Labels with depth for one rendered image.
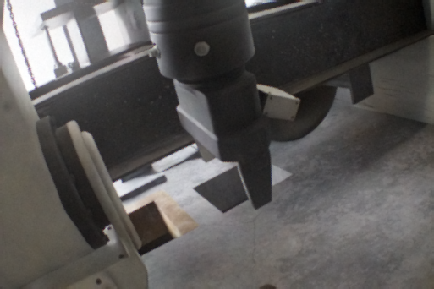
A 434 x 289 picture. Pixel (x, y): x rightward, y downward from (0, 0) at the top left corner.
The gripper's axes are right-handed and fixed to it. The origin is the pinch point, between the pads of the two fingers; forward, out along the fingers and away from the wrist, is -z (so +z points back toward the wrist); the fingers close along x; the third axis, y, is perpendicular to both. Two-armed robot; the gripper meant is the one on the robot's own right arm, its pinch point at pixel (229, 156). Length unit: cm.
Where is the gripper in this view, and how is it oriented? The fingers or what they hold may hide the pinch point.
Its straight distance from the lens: 39.1
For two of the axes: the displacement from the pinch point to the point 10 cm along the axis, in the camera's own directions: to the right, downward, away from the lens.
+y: -8.5, 4.1, -3.3
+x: -4.9, -4.1, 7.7
